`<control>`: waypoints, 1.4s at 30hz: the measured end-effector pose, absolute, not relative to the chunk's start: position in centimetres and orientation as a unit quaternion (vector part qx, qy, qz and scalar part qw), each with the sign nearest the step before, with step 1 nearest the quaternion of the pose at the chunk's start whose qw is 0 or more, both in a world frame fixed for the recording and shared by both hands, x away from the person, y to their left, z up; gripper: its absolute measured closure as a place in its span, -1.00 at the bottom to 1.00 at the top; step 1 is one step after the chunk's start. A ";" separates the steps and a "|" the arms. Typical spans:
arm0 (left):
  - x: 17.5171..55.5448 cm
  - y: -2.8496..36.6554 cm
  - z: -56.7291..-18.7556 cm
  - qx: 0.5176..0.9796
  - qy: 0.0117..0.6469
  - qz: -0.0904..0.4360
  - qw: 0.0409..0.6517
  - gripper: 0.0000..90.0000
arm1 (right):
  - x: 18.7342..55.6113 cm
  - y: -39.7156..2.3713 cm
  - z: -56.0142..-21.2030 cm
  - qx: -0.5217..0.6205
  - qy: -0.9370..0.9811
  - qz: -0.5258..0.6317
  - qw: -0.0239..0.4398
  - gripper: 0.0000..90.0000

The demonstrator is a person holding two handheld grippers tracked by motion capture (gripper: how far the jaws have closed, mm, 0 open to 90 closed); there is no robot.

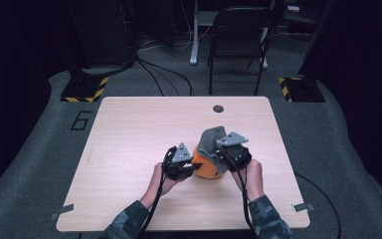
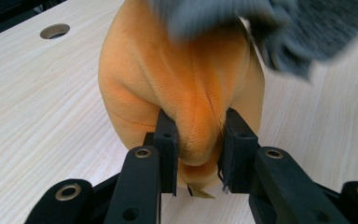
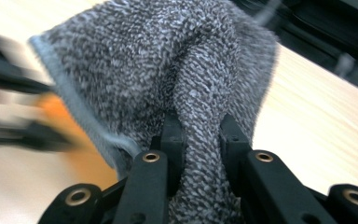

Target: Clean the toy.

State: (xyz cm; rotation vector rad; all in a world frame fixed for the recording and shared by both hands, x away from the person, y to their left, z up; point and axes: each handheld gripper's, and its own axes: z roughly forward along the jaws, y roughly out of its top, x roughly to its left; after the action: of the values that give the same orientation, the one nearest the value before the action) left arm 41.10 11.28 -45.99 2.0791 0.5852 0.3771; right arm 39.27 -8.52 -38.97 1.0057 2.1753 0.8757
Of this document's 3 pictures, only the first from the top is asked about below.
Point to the black folding chair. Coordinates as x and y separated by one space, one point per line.
237 20

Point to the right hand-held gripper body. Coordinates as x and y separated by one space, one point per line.
235 156

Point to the person's right hand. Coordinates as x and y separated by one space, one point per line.
253 181

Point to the striped black stand base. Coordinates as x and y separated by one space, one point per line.
83 89
303 90

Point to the orange plush toy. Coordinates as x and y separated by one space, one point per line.
205 169

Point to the white desk leg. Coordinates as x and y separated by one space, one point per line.
195 33
264 63

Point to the person's left hand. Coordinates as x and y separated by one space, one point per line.
160 184

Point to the grey tape piece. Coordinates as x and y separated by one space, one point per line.
303 207
64 209

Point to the grey cloth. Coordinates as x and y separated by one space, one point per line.
209 139

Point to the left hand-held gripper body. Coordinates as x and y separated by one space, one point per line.
175 166

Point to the black stand post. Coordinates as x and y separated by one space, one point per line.
76 66
311 59

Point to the round black table grommet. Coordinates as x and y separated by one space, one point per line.
218 109

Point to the black equipment cabinet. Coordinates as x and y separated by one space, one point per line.
106 33

